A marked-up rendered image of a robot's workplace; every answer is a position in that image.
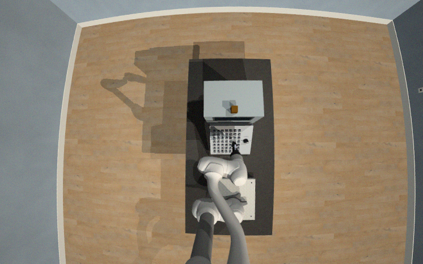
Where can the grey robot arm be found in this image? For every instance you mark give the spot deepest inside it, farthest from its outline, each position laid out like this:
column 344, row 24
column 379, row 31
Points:
column 227, row 209

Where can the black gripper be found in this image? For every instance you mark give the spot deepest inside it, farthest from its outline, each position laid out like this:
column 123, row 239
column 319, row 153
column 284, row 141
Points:
column 234, row 149

